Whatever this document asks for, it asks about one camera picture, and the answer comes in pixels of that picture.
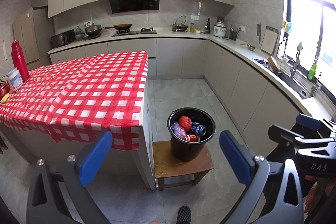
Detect sink faucet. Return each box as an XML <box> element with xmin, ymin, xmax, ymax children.
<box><xmin>290</xmin><ymin>42</ymin><xmax>303</xmax><ymax>79</ymax></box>

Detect person's right hand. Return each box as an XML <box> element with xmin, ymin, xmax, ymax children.
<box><xmin>303</xmin><ymin>174</ymin><xmax>332</xmax><ymax>214</ymax></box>

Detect gas stove top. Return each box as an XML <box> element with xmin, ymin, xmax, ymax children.
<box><xmin>113</xmin><ymin>27</ymin><xmax>157</xmax><ymax>37</ymax></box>

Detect beige refrigerator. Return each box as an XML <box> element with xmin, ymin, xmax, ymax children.
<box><xmin>13</xmin><ymin>6</ymin><xmax>54</xmax><ymax>70</ymax></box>

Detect green ceramic jar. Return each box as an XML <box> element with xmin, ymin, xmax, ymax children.
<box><xmin>75</xmin><ymin>26</ymin><xmax>85</xmax><ymax>40</ymax></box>

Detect lower kitchen cabinets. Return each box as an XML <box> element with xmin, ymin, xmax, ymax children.
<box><xmin>48</xmin><ymin>37</ymin><xmax>302</xmax><ymax>156</ymax></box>

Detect kettle on stand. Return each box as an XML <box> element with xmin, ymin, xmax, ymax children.
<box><xmin>172</xmin><ymin>15</ymin><xmax>188</xmax><ymax>32</ymax></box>

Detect white rice cooker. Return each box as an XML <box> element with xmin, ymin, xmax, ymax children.
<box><xmin>213</xmin><ymin>21</ymin><xmax>227</xmax><ymax>38</ymax></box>

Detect small yellow object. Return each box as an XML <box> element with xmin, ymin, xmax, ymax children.
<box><xmin>1</xmin><ymin>93</ymin><xmax>10</xmax><ymax>104</ymax></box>

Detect red white paper cup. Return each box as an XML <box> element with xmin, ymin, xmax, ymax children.
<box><xmin>183</xmin><ymin>134</ymin><xmax>200</xmax><ymax>143</ymax></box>

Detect small wooden stool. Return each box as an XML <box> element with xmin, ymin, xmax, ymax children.
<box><xmin>153</xmin><ymin>140</ymin><xmax>215</xmax><ymax>191</ymax></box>

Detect red checkered tablecloth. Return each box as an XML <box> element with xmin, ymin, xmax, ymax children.
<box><xmin>1</xmin><ymin>51</ymin><xmax>148</xmax><ymax>151</ymax></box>

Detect utensil holder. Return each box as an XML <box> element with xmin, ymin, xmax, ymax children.
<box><xmin>230</xmin><ymin>27</ymin><xmax>241</xmax><ymax>40</ymax></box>

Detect red thermos bottle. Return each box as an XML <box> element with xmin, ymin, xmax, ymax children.
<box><xmin>11</xmin><ymin>40</ymin><xmax>30</xmax><ymax>83</ymax></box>

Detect black microwave oven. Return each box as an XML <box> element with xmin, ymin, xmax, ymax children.
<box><xmin>51</xmin><ymin>29</ymin><xmax>75</xmax><ymax>48</ymax></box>

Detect frying pan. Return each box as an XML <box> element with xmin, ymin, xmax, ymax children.
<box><xmin>104</xmin><ymin>23</ymin><xmax>132</xmax><ymax>31</ymax></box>

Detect blue soda can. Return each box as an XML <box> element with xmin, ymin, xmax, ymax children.
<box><xmin>191</xmin><ymin>122</ymin><xmax>207</xmax><ymax>136</ymax></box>

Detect white cutting board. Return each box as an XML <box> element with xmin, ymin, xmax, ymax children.
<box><xmin>261</xmin><ymin>26</ymin><xmax>278</xmax><ymax>55</ymax></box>

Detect black shoe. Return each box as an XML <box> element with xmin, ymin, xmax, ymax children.
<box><xmin>176</xmin><ymin>206</ymin><xmax>192</xmax><ymax>224</ymax></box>

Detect kitchen cleaver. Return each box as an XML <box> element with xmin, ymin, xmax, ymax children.
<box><xmin>257</xmin><ymin>23</ymin><xmax>261</xmax><ymax>44</ymax></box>

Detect clear plastic bag bundle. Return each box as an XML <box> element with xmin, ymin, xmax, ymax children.
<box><xmin>171</xmin><ymin>122</ymin><xmax>186</xmax><ymax>140</ymax></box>

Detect lidded black wok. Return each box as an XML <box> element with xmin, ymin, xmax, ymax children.
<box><xmin>85</xmin><ymin>23</ymin><xmax>102</xmax><ymax>37</ymax></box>

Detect dark glass bottle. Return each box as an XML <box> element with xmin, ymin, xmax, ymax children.
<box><xmin>205</xmin><ymin>19</ymin><xmax>211</xmax><ymax>34</ymax></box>

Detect white plastic tub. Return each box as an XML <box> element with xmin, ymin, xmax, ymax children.
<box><xmin>7</xmin><ymin>68</ymin><xmax>23</xmax><ymax>92</ymax></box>

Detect orange plastic bag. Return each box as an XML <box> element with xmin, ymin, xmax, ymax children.
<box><xmin>178</xmin><ymin>115</ymin><xmax>192</xmax><ymax>132</ymax></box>

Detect black trash bucket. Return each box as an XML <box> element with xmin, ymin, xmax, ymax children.
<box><xmin>167</xmin><ymin>107</ymin><xmax>216</xmax><ymax>161</ymax></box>

